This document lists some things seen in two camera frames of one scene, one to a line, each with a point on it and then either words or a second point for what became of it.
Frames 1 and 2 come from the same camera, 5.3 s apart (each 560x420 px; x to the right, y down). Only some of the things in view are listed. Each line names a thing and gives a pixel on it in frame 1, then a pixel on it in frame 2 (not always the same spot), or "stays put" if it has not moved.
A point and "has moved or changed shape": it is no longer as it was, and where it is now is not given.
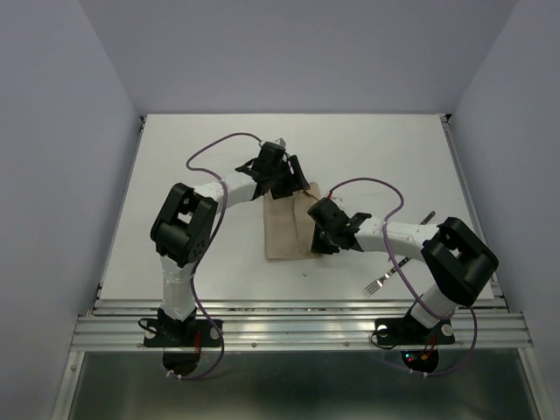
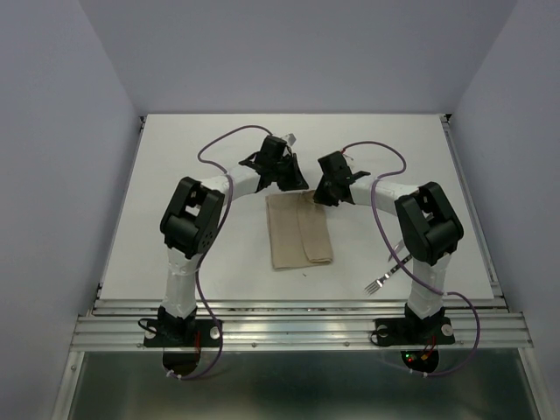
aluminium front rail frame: [294, 324] stays put
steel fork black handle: [380, 283] stays put
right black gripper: [318, 247] -> [320, 197]
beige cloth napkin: [289, 228] has moved or changed shape
